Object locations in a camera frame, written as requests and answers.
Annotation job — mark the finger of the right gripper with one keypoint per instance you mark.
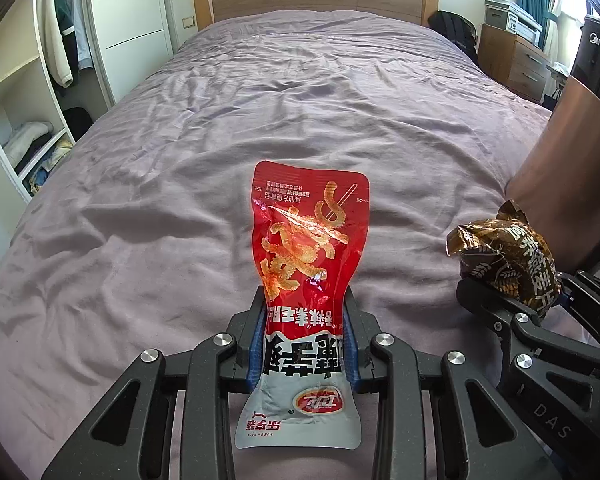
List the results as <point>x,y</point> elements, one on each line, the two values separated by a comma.
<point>581,298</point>
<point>514,323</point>

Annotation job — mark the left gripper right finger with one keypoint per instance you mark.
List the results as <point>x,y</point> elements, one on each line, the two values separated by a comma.
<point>477,435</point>

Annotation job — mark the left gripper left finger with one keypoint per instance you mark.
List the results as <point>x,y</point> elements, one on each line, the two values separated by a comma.
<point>128,433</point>

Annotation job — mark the brown oat snack packet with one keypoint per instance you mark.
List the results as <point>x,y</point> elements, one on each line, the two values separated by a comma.
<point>507,254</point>

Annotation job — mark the red white spicy snack pouch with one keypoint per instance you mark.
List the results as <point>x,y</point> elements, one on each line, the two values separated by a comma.
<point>309,232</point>

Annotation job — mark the black and pink kettle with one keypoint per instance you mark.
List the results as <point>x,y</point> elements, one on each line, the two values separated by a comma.
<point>558,185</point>

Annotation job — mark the purple bed sheet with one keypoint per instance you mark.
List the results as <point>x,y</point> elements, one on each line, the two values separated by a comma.
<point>142,236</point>

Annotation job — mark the wooden nightstand drawers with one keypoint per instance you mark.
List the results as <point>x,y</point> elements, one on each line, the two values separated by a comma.
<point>513,62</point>

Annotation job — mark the grey printer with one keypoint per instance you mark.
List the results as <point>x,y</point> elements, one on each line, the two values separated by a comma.
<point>509,16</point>

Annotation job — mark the black backpack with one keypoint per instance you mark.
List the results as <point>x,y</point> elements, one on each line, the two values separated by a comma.
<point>456,29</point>

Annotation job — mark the folded clothes on shelf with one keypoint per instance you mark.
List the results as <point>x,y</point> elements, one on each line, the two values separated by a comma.
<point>21,139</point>

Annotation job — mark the white hanging jacket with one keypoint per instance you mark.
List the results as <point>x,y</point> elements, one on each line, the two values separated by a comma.
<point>52,43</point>

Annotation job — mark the white wardrobe shelf unit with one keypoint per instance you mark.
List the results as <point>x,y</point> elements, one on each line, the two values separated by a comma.
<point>127,39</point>

